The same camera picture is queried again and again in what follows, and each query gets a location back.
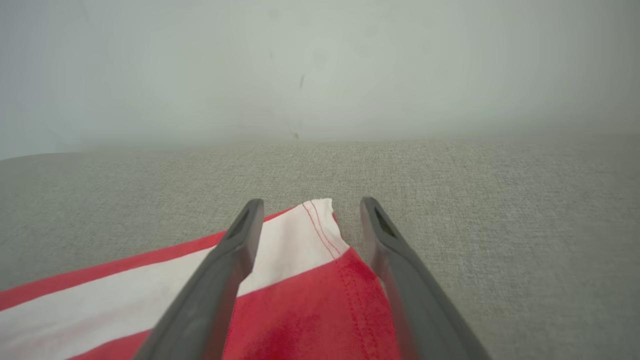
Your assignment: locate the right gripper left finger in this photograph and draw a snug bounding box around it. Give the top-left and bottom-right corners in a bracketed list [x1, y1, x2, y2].
[132, 198, 265, 360]

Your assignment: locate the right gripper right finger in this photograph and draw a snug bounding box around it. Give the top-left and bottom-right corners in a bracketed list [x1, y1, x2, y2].
[360, 196, 493, 360]

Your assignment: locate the red and white shirt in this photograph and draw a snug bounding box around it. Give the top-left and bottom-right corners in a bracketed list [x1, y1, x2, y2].
[0, 198, 403, 360]

